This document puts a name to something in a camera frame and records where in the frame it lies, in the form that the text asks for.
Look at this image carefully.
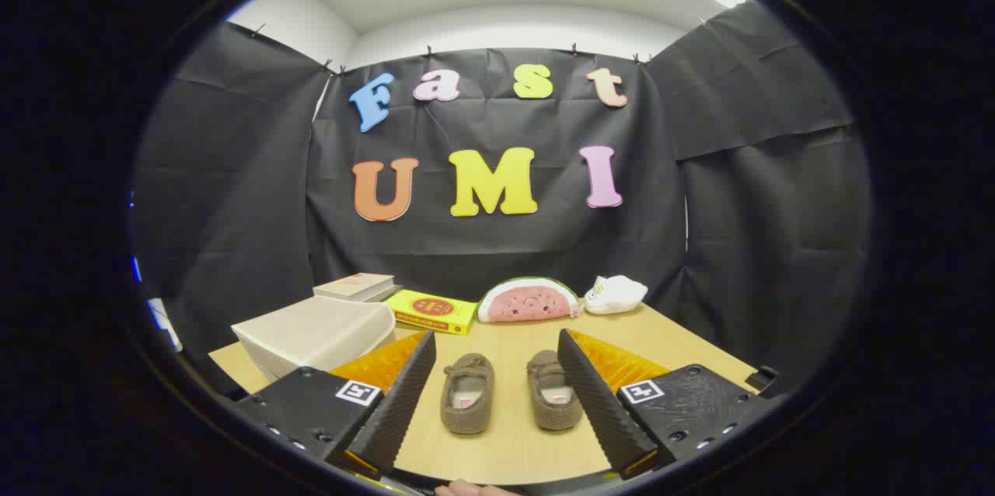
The white plush toy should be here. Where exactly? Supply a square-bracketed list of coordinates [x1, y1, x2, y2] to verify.
[583, 275, 649, 316]

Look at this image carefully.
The beige cover book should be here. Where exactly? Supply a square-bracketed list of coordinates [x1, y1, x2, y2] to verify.
[313, 273, 396, 301]

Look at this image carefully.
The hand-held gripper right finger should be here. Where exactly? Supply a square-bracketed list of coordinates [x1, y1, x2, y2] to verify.
[557, 328, 780, 481]

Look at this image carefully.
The black backdrop cloth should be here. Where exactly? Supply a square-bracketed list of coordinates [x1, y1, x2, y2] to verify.
[132, 2, 871, 396]

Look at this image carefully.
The white striped object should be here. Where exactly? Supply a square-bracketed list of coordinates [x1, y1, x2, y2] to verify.
[148, 298, 183, 353]

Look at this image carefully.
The brown fuzzy shoe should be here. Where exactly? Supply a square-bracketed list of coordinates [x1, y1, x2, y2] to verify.
[526, 350, 584, 431]
[440, 353, 496, 435]

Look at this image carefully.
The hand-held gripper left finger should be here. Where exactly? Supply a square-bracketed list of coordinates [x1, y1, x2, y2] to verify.
[233, 329, 438, 477]

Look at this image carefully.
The beige fabric storage box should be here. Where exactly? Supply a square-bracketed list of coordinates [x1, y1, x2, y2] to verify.
[231, 295, 397, 382]

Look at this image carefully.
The yellow book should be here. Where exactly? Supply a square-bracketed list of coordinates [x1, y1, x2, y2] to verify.
[385, 289, 479, 336]

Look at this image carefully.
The watermelon slice plush toy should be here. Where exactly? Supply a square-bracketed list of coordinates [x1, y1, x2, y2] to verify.
[476, 277, 582, 324]

